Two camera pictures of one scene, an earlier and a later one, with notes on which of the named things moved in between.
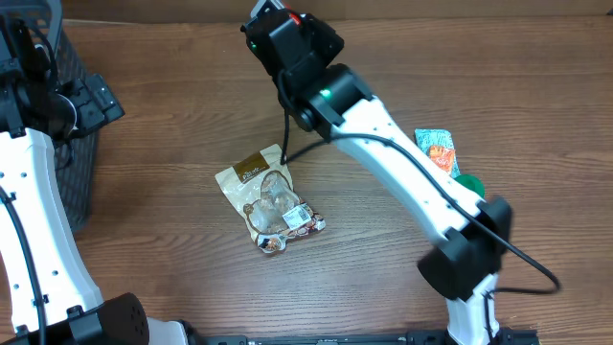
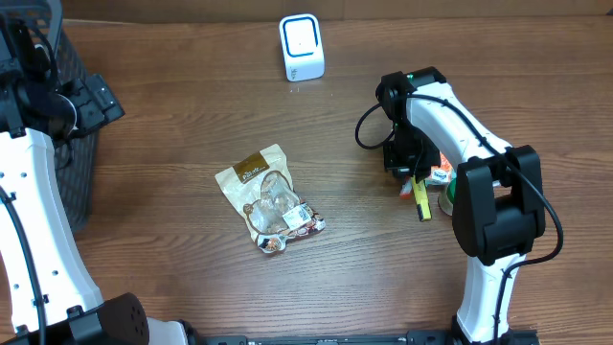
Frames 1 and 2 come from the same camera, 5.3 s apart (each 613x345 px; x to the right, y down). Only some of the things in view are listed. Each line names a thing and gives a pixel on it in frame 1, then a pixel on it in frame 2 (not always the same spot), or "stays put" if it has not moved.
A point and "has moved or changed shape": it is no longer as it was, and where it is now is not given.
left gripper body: x=89 y=114 stays put
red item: x=295 y=18 has moved or changed shape
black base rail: x=504 y=336 stays put
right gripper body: x=326 y=47 -> x=412 y=151
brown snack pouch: x=262 y=189 stays put
